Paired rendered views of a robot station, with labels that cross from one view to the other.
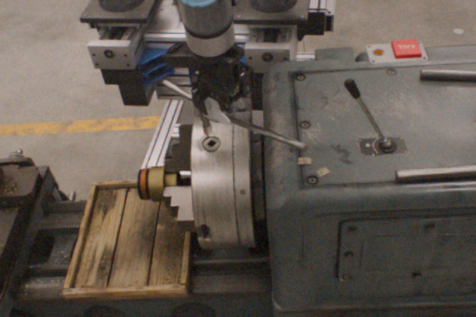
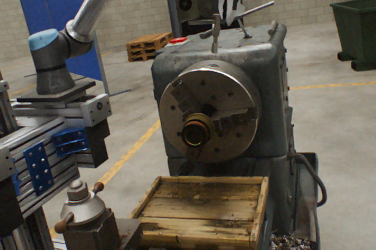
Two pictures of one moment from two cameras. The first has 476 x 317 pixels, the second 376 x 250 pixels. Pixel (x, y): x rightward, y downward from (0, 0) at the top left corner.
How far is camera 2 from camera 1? 148 cm
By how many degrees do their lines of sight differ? 68
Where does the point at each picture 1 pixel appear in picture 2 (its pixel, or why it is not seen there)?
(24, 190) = (131, 223)
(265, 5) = (66, 84)
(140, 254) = (221, 204)
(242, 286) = (266, 167)
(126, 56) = (8, 157)
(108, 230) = (184, 225)
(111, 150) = not seen: outside the picture
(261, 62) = (97, 112)
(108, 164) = not seen: outside the picture
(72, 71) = not seen: outside the picture
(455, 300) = (289, 115)
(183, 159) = (195, 103)
